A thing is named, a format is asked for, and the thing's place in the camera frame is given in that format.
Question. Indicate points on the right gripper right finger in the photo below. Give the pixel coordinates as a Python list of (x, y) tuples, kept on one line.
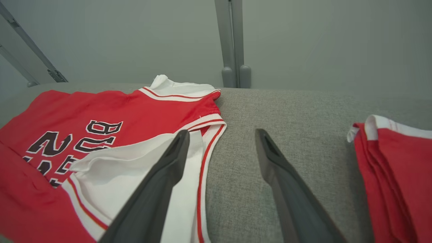
[(290, 195)]

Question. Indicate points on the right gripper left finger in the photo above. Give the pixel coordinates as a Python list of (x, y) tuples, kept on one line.
[(158, 189)]

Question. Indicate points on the red shorts white side stripe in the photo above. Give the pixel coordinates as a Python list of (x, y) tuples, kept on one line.
[(398, 175)]

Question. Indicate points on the red basketball jersey white sleeves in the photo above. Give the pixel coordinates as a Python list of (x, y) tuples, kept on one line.
[(67, 111)]

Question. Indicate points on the grey metal tube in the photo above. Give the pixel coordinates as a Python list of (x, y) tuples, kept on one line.
[(32, 83)]

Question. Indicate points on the grey metal rail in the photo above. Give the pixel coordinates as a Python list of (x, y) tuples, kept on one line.
[(57, 76)]

